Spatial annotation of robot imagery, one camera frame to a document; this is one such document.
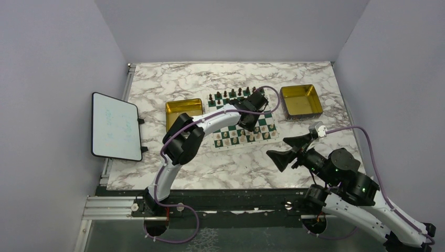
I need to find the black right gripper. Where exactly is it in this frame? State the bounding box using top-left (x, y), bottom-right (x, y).
top-left (266, 132), bottom-right (336, 185)

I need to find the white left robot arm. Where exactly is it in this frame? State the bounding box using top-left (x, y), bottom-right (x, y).
top-left (143, 88), bottom-right (269, 216)

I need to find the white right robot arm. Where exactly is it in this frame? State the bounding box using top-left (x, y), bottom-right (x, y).
top-left (266, 133), bottom-right (436, 251)

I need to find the gold tin with white pieces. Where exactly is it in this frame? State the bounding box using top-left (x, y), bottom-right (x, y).
top-left (165, 98), bottom-right (203, 132)

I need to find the empty gold tin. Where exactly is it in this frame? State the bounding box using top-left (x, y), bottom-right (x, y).
top-left (280, 85), bottom-right (323, 121)

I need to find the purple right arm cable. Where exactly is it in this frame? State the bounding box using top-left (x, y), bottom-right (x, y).
top-left (301, 125), bottom-right (437, 246)

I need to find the small whiteboard with black frame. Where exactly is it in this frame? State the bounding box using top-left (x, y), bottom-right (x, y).
top-left (91, 92), bottom-right (148, 162)

